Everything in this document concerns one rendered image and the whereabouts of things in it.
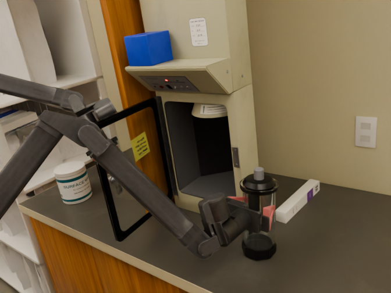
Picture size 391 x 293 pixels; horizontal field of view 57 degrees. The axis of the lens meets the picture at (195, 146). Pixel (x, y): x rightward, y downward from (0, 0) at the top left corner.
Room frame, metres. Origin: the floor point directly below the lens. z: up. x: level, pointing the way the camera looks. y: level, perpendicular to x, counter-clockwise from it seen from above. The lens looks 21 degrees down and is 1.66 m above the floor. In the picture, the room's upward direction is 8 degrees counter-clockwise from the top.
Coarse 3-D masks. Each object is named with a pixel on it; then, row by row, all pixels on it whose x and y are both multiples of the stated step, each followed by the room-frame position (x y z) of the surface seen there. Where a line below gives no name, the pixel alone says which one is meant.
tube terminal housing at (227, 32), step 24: (144, 0) 1.22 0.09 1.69; (168, 0) 1.15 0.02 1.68; (192, 0) 1.09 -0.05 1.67; (216, 0) 1.04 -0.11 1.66; (240, 0) 1.09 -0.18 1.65; (144, 24) 1.23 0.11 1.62; (168, 24) 1.16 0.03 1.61; (216, 24) 1.05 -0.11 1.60; (240, 24) 1.08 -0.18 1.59; (192, 48) 1.11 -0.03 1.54; (216, 48) 1.05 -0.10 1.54; (240, 48) 1.07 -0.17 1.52; (240, 72) 1.06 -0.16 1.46; (168, 96) 1.19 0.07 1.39; (192, 96) 1.13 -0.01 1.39; (216, 96) 1.06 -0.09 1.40; (240, 96) 1.05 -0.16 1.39; (240, 120) 1.04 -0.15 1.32; (240, 144) 1.03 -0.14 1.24; (240, 168) 1.02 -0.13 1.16; (240, 192) 1.03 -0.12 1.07
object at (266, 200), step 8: (240, 184) 0.90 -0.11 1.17; (248, 200) 0.87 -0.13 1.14; (256, 200) 0.86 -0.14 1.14; (264, 200) 0.86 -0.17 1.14; (272, 200) 0.87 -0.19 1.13; (248, 208) 0.87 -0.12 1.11; (256, 208) 0.86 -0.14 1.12; (272, 224) 0.87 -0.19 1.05; (248, 232) 0.87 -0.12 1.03; (264, 232) 0.85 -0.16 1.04; (272, 232) 0.87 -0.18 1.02; (248, 240) 0.87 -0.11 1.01; (256, 240) 0.85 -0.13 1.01; (264, 240) 0.85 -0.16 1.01; (272, 240) 0.87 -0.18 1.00; (256, 248) 0.85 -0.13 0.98; (264, 248) 0.85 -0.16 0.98
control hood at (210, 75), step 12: (180, 60) 1.10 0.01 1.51; (192, 60) 1.07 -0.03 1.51; (204, 60) 1.03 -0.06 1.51; (216, 60) 1.00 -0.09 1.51; (228, 60) 1.02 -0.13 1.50; (132, 72) 1.13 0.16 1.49; (144, 72) 1.10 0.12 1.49; (156, 72) 1.07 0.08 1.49; (168, 72) 1.04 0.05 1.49; (180, 72) 1.01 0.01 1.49; (192, 72) 0.98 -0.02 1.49; (204, 72) 0.95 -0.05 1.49; (216, 72) 0.97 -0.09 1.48; (228, 72) 1.01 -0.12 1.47; (144, 84) 1.18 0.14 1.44; (204, 84) 1.01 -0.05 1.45; (216, 84) 0.98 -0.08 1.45; (228, 84) 1.01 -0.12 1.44
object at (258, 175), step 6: (258, 168) 0.91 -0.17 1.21; (252, 174) 0.93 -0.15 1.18; (258, 174) 0.89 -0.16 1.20; (264, 174) 0.93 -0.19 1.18; (246, 180) 0.90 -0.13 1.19; (252, 180) 0.89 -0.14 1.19; (258, 180) 0.89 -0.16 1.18; (264, 180) 0.89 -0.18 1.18; (270, 180) 0.88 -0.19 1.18; (246, 186) 0.88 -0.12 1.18; (252, 186) 0.87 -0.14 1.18; (258, 186) 0.86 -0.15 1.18; (264, 186) 0.86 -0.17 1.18; (270, 186) 0.87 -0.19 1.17
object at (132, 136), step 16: (144, 112) 1.16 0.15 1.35; (112, 128) 1.03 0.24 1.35; (128, 128) 1.08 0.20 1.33; (144, 128) 1.14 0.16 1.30; (128, 144) 1.07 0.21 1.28; (144, 144) 1.13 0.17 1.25; (144, 160) 1.12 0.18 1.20; (160, 160) 1.18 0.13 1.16; (160, 176) 1.17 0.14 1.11; (112, 192) 0.99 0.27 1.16; (128, 192) 1.04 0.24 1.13; (128, 208) 1.02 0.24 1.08; (144, 208) 1.08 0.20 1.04; (112, 224) 0.96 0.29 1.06; (128, 224) 1.01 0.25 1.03
